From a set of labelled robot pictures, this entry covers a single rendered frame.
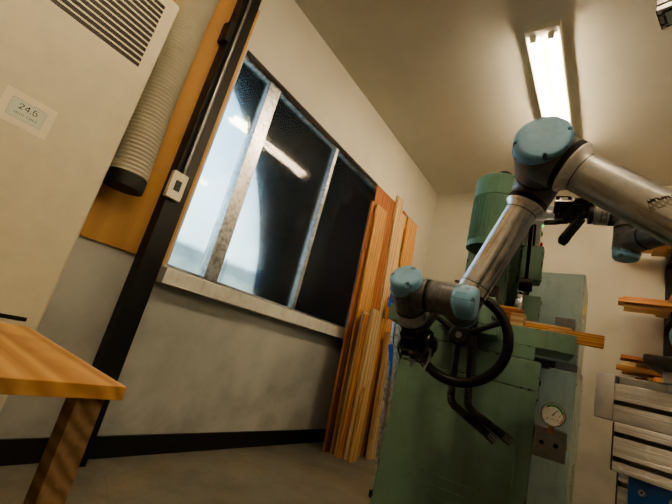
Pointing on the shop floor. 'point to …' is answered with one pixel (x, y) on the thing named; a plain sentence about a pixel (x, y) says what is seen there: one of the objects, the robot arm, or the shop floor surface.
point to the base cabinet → (453, 444)
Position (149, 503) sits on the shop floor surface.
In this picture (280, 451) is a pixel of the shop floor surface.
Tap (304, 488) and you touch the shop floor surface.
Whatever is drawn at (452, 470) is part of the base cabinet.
